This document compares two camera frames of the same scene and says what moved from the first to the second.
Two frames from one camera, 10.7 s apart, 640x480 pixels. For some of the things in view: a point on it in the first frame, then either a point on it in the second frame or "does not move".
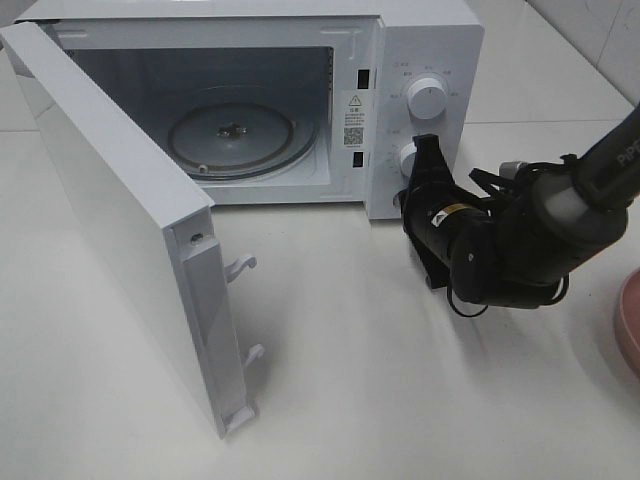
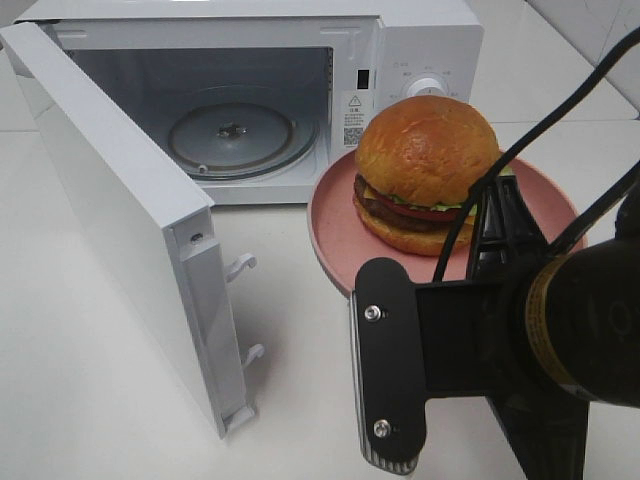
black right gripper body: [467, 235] → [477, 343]
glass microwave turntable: [243, 141] does not move
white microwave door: [153, 220] does not move
